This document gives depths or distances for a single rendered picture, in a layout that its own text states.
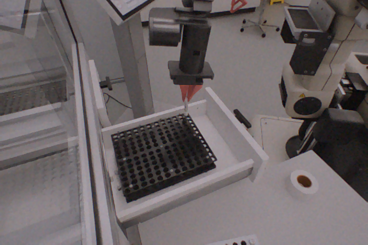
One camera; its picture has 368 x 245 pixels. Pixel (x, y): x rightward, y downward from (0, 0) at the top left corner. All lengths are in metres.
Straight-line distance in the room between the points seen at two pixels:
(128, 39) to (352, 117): 1.16
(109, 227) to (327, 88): 0.87
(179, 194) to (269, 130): 1.09
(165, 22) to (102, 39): 1.72
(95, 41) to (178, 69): 1.70
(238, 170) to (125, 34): 1.05
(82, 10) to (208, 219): 1.82
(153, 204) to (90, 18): 1.79
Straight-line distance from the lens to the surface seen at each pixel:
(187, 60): 0.46
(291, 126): 1.58
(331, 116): 0.99
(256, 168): 0.55
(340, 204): 0.74
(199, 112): 0.68
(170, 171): 0.50
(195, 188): 0.50
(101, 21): 2.08
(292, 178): 0.67
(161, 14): 0.44
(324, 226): 0.69
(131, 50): 1.38
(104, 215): 0.38
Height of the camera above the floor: 1.33
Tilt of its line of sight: 43 degrees down
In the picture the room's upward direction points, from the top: straight up
